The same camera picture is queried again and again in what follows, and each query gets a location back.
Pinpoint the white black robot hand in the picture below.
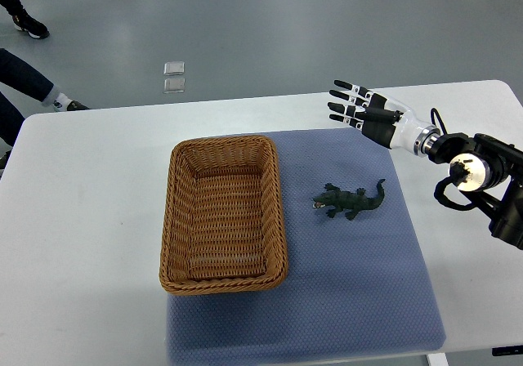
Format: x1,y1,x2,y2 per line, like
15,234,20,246
328,80,442,157

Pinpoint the dark green toy crocodile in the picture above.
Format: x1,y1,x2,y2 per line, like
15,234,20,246
312,179,386,221

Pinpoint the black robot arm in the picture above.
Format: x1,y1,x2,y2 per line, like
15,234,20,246
422,133,522,249

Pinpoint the brown wicker basket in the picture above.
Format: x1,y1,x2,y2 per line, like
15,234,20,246
159,135,288,296

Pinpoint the blue textured mat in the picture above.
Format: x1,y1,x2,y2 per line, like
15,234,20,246
166,128,445,365

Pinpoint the lower silver floor plate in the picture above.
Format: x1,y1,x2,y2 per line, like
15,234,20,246
163,78,186,93

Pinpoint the silver floor plate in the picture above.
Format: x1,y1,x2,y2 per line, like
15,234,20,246
163,78,186,93
163,61,185,76

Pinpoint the upper silver floor plate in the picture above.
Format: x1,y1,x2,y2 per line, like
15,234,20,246
163,61,185,76

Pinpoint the white table leg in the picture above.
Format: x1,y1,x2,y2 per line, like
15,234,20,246
426,353,449,366

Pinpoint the black table control panel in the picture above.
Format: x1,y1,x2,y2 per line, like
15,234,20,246
491,345,523,357

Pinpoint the person leg in jeans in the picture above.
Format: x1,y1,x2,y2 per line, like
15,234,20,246
1,48,60,105

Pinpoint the black white sneaker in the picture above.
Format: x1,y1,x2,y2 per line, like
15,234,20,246
12,10,50,39

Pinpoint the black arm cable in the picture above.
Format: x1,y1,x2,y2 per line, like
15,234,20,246
428,107,449,137

